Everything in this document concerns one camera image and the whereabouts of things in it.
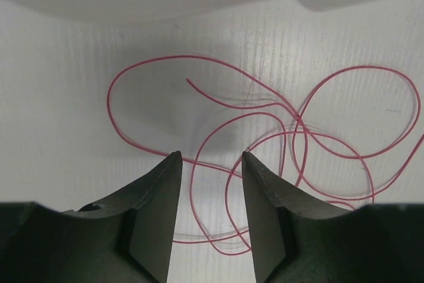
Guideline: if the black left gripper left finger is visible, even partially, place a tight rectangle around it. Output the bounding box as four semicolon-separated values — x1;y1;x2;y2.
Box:
1;151;182;282

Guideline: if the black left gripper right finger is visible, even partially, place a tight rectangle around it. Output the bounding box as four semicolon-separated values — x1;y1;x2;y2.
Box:
242;152;423;282

